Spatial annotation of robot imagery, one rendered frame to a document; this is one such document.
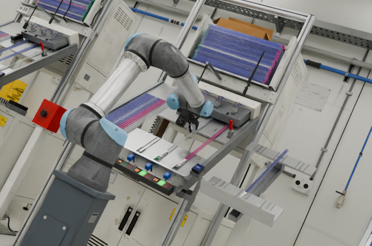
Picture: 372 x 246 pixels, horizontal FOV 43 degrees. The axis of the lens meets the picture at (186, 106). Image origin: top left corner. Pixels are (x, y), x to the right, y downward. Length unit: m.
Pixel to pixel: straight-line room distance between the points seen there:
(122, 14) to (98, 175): 2.22
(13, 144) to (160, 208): 1.25
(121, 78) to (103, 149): 0.32
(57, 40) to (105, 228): 1.38
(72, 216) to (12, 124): 1.72
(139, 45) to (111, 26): 1.78
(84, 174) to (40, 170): 1.99
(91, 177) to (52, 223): 0.19
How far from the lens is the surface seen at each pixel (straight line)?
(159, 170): 2.23
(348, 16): 4.51
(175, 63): 1.83
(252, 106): 2.63
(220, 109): 2.60
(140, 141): 2.40
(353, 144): 4.06
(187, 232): 2.46
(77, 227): 1.62
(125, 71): 1.83
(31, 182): 3.62
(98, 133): 1.66
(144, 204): 2.58
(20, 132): 3.34
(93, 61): 3.60
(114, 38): 3.70
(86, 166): 1.64
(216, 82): 2.79
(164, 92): 2.85
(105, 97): 1.78
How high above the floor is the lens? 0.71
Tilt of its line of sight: 8 degrees up
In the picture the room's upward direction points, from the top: 26 degrees clockwise
